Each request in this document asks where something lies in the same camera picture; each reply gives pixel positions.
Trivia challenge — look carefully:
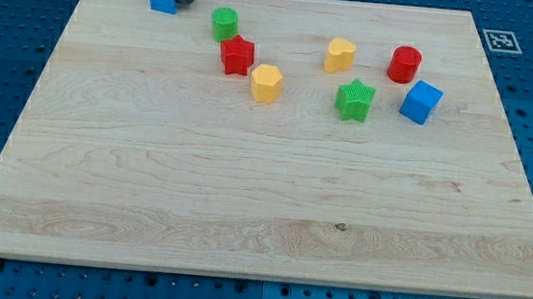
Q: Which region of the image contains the yellow heart block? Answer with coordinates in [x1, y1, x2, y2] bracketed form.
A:
[323, 38, 357, 73]

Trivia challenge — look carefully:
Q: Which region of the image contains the blue cube block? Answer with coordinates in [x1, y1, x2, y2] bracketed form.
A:
[399, 80, 443, 125]

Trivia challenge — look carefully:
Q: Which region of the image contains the wooden board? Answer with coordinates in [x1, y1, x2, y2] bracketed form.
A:
[0, 0, 533, 299]

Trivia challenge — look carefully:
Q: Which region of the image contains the yellow hexagon block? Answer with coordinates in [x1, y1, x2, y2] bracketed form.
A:
[251, 64, 283, 103]

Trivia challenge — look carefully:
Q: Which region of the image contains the green star block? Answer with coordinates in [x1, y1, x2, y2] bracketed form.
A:
[334, 78, 376, 123]

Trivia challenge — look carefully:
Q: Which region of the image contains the red star block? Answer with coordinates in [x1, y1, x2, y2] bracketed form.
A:
[220, 35, 255, 76]

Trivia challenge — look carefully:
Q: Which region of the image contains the green cylinder block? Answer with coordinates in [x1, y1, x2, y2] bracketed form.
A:
[211, 7, 239, 41]

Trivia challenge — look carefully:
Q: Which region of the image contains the red cylinder block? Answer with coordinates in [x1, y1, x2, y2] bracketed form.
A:
[386, 45, 423, 84]

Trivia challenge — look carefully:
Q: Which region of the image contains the white fiducial marker tag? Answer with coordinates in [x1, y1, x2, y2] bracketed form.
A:
[483, 28, 521, 54]

